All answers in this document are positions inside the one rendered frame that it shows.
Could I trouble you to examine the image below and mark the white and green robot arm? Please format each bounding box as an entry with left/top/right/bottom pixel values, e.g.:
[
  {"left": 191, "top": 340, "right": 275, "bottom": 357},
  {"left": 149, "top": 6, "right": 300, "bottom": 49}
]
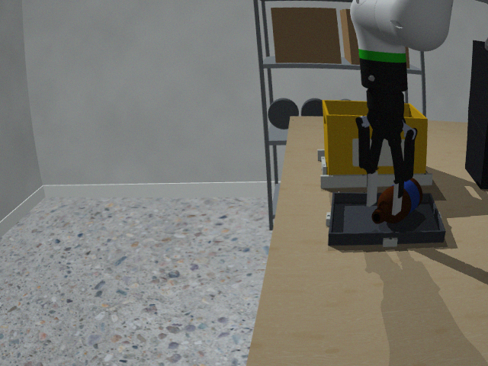
[{"left": 350, "top": 0, "right": 454, "bottom": 95}]

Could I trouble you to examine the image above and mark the brown glass bottle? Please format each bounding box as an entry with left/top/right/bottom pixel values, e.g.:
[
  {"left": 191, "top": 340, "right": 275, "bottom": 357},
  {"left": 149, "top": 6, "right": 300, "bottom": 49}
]
[{"left": 371, "top": 178, "right": 422, "bottom": 224}]

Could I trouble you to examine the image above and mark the yellow open-top crate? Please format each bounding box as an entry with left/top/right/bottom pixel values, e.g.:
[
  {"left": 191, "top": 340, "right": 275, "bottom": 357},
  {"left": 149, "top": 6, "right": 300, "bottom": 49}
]
[{"left": 322, "top": 100, "right": 428, "bottom": 175}]

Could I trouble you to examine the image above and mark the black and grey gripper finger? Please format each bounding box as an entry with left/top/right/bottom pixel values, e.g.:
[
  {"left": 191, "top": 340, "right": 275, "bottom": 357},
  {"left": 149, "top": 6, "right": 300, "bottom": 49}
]
[
  {"left": 384, "top": 122, "right": 418, "bottom": 216},
  {"left": 355, "top": 116, "right": 384, "bottom": 207}
]

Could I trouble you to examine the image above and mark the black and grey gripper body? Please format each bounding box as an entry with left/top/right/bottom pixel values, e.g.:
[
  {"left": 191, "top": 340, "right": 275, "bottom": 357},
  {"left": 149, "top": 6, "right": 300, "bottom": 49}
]
[{"left": 366, "top": 89, "right": 406, "bottom": 140}]

